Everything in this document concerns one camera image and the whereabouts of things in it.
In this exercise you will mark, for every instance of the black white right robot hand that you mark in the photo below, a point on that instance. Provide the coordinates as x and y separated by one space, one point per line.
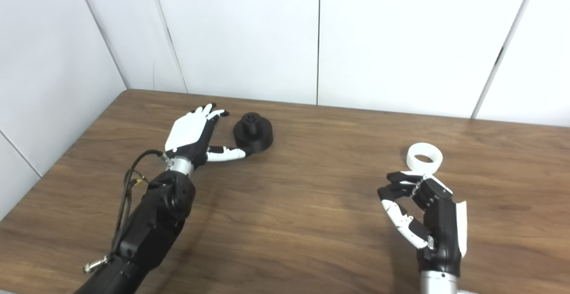
441 231

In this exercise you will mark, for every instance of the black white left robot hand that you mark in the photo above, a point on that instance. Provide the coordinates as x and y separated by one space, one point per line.
189 131

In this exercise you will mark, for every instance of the round black stepped part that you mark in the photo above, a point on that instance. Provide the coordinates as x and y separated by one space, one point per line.
260 140

